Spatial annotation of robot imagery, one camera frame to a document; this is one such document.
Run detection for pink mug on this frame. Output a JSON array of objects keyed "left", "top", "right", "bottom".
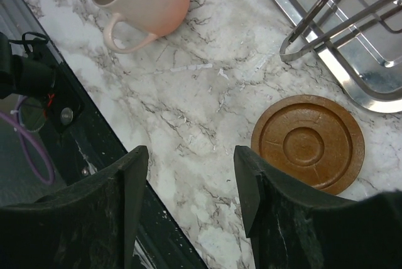
[{"left": 92, "top": 0, "right": 190, "bottom": 54}]

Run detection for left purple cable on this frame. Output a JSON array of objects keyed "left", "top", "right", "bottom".
[{"left": 0, "top": 94, "right": 57, "bottom": 185}]

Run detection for black mounting rail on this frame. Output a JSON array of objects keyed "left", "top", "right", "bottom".
[{"left": 11, "top": 0, "right": 205, "bottom": 268}]

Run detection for brown wooden coaster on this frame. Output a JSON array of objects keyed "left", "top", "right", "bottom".
[{"left": 251, "top": 94, "right": 365, "bottom": 195}]

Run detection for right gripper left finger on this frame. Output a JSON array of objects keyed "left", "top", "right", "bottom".
[{"left": 1, "top": 146, "right": 149, "bottom": 268}]

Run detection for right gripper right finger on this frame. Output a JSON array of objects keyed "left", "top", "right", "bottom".
[{"left": 234, "top": 146, "right": 401, "bottom": 268}]

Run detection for stainless steel tray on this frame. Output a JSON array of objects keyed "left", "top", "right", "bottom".
[{"left": 274, "top": 0, "right": 401, "bottom": 114}]

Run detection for metal tongs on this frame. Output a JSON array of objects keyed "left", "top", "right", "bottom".
[{"left": 280, "top": 0, "right": 401, "bottom": 62}]

